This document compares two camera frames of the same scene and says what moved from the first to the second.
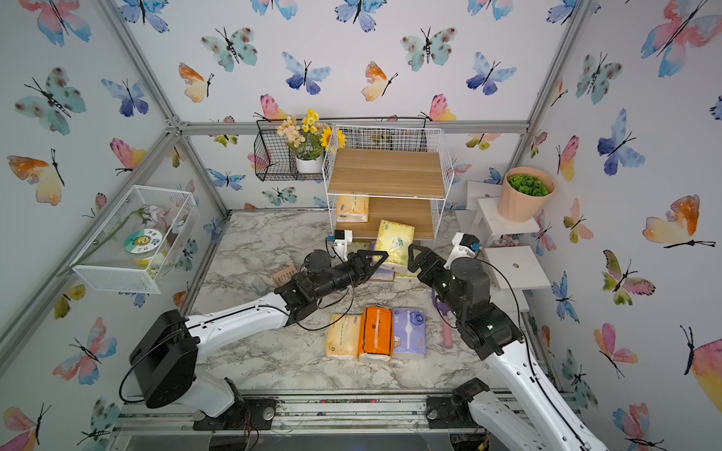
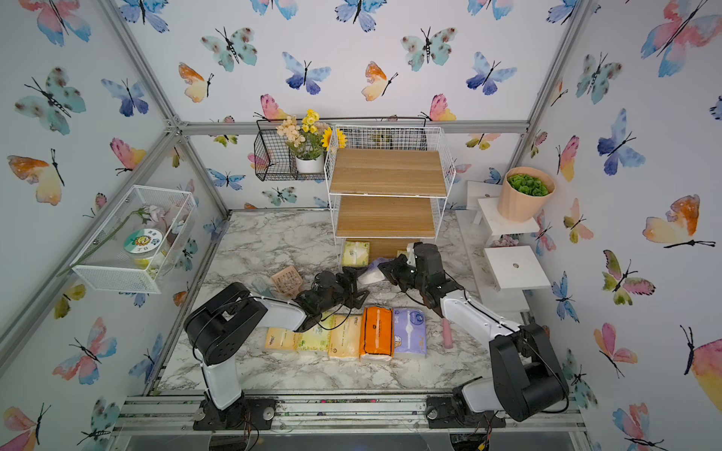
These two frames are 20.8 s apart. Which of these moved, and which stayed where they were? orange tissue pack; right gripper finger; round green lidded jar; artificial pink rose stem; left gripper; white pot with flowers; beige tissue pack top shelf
Moved: left gripper; right gripper finger
Stayed: beige tissue pack top shelf; orange tissue pack; white pot with flowers; artificial pink rose stem; round green lidded jar
